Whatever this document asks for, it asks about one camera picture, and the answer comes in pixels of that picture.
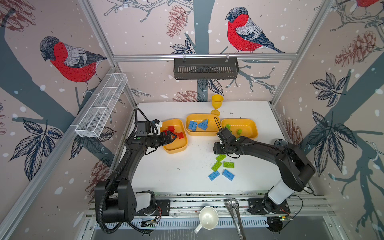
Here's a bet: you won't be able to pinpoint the red lego brick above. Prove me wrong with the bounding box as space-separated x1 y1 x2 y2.
168 126 175 133

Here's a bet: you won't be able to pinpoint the blue lego brick upturned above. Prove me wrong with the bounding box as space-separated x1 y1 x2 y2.
188 121 198 132

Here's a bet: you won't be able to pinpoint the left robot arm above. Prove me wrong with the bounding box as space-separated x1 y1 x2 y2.
94 108 178 235

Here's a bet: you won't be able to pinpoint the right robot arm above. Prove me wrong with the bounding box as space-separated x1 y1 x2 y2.
213 128 316 214

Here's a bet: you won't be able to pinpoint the left yellow bin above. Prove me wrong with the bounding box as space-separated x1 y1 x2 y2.
161 119 188 154

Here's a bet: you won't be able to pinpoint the yellow bin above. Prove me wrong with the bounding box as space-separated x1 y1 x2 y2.
221 119 259 139
186 114 221 137
161 119 188 154

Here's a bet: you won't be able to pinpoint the green lego brick upper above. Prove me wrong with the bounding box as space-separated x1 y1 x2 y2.
216 155 227 162

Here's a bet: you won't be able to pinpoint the green lego brick right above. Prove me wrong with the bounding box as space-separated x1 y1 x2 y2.
223 162 235 169

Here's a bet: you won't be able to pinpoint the middle yellow bin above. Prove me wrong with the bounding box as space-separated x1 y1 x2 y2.
186 114 221 137

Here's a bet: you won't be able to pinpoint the green long lego brick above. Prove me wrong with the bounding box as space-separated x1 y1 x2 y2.
212 161 222 172

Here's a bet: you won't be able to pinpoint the right yellow bin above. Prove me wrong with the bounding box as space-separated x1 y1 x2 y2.
221 119 259 139

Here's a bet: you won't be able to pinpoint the blue lego brick front right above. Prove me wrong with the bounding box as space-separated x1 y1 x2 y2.
222 170 235 181

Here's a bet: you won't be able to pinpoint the blue lego brick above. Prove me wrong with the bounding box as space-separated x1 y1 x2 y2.
222 170 235 181
208 171 220 181

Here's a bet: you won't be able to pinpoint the yellow plastic goblet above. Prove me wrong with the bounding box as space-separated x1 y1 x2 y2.
211 94 224 116

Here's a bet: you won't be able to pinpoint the metal tongs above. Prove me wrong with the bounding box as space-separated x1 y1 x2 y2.
224 198 246 240

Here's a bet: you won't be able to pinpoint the white measuring cup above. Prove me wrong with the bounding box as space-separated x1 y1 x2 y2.
194 206 219 234

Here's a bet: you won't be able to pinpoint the black hanging basket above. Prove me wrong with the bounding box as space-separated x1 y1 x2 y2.
174 58 239 80

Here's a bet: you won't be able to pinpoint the white wire mesh basket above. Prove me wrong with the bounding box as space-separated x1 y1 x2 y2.
75 73 128 138

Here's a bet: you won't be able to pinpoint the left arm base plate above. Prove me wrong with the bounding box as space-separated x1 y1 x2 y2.
141 200 171 217

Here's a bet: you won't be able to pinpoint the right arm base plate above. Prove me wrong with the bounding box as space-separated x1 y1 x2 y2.
247 198 291 215

